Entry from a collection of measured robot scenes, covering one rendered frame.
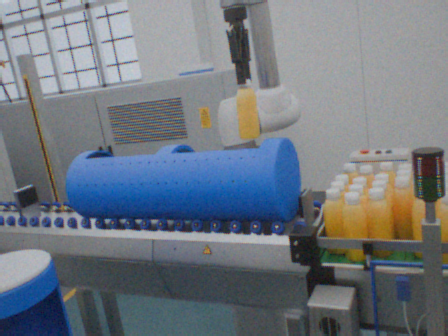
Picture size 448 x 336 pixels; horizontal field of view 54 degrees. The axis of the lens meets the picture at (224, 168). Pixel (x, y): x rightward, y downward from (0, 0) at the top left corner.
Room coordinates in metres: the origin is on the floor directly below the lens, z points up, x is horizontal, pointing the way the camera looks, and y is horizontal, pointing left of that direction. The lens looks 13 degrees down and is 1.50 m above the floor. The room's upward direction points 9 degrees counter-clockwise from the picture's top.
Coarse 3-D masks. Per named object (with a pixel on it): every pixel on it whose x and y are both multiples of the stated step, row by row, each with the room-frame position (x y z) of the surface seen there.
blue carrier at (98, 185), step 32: (96, 160) 1.67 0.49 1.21; (128, 160) 1.59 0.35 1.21; (160, 160) 1.52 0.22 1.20; (192, 160) 1.45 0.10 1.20; (224, 160) 1.39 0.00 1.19; (256, 160) 1.34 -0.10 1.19; (288, 160) 1.42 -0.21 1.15; (96, 192) 1.60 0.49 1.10; (128, 192) 1.53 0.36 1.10; (160, 192) 1.47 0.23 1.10; (192, 192) 1.41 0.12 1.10; (224, 192) 1.35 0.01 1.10; (256, 192) 1.30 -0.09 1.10; (288, 192) 1.38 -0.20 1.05
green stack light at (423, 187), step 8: (416, 176) 0.87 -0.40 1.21; (440, 176) 0.85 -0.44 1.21; (416, 184) 0.88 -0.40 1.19; (424, 184) 0.86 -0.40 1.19; (432, 184) 0.85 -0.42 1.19; (440, 184) 0.85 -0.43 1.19; (416, 192) 0.88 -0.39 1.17; (424, 192) 0.86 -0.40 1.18; (432, 192) 0.85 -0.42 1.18; (440, 192) 0.85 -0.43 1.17
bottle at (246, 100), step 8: (240, 88) 1.45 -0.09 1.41; (248, 88) 1.44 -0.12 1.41; (240, 96) 1.43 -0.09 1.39; (248, 96) 1.42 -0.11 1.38; (256, 96) 1.45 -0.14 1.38; (240, 104) 1.43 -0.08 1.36; (248, 104) 1.42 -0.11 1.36; (256, 104) 1.44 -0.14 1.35; (240, 112) 1.43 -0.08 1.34; (248, 112) 1.42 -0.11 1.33; (256, 112) 1.43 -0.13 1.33; (240, 120) 1.43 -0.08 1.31; (248, 120) 1.42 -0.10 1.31; (256, 120) 1.43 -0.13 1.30; (240, 128) 1.44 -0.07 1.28; (248, 128) 1.42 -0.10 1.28; (256, 128) 1.43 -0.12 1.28; (240, 136) 1.44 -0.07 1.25; (248, 136) 1.42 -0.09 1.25; (256, 136) 1.43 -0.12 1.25
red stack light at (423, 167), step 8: (416, 160) 0.87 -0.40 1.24; (424, 160) 0.86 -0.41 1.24; (432, 160) 0.85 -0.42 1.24; (440, 160) 0.85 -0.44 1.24; (416, 168) 0.87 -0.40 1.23; (424, 168) 0.86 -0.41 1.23; (432, 168) 0.85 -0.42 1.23; (440, 168) 0.85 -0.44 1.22; (424, 176) 0.86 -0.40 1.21; (432, 176) 0.85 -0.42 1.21
